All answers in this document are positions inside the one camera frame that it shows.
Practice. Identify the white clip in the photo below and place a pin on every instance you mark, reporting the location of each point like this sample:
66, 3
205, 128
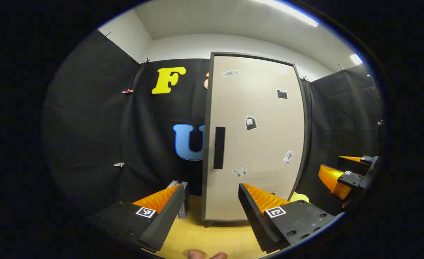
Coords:
118, 164

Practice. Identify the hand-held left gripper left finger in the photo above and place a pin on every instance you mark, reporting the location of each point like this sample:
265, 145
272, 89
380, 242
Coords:
161, 223

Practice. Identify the beige cabinet door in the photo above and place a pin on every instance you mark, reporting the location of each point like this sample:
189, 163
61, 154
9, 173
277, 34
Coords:
262, 144

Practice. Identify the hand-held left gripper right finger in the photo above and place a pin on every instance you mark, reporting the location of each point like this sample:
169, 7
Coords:
256, 219

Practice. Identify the small ceiling light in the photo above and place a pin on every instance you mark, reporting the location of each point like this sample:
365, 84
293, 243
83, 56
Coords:
356, 59

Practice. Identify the grey book set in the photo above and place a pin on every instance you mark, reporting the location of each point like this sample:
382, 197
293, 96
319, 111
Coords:
183, 205

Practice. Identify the yellow lumpy sponge ball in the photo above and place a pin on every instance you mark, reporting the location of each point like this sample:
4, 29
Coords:
301, 198

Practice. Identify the black backdrop cloth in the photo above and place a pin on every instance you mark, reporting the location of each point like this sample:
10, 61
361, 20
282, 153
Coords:
89, 126

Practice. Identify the round brown coaster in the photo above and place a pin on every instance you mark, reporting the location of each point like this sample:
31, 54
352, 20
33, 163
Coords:
186, 251

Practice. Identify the pink clip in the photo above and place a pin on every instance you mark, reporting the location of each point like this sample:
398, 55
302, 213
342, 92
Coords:
127, 91

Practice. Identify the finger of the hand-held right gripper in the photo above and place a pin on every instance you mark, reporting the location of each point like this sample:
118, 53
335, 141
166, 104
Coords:
355, 180
352, 166

